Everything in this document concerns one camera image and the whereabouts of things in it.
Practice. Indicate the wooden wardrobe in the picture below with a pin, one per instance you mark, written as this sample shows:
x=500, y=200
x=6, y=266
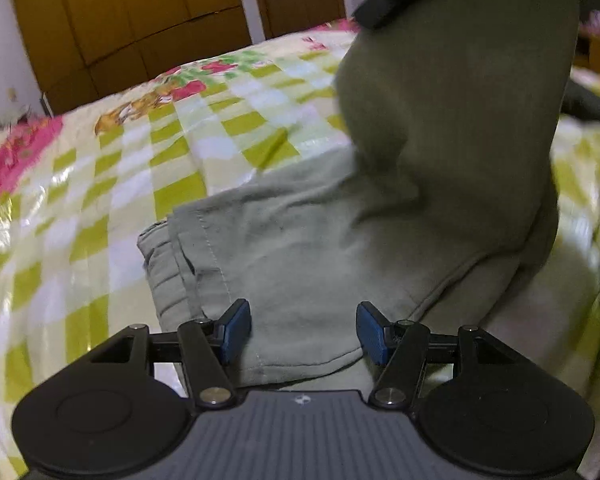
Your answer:
x=130, y=10

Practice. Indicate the grey pants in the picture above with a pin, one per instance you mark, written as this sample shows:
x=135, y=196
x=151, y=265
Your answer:
x=330, y=260

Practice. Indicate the dark cloth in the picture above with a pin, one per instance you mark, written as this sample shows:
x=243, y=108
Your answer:
x=592, y=100

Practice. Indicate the checkered printed blanket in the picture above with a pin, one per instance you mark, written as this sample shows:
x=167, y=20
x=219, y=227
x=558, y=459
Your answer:
x=80, y=185

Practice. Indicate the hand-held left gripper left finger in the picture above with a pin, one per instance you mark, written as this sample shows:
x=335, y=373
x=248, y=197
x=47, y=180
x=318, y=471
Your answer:
x=236, y=330

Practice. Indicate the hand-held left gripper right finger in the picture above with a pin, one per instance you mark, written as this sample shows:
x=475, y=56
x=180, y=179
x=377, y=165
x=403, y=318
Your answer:
x=370, y=332

